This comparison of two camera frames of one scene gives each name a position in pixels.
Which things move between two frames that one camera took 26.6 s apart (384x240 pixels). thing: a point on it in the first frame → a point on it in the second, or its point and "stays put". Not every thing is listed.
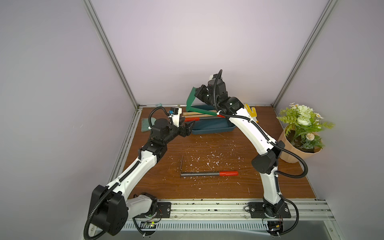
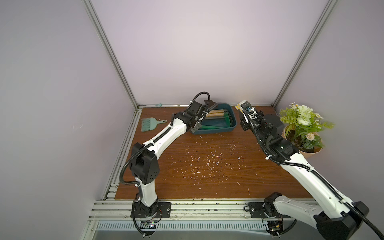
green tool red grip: (188, 102) → (227, 123)
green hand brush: (145, 124) stays put
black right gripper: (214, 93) → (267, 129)
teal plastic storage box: (212, 125) stays put
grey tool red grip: (206, 173) → (211, 104)
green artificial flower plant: (302, 125) stays put
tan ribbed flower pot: (304, 143) stays put
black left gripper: (185, 132) → (197, 127)
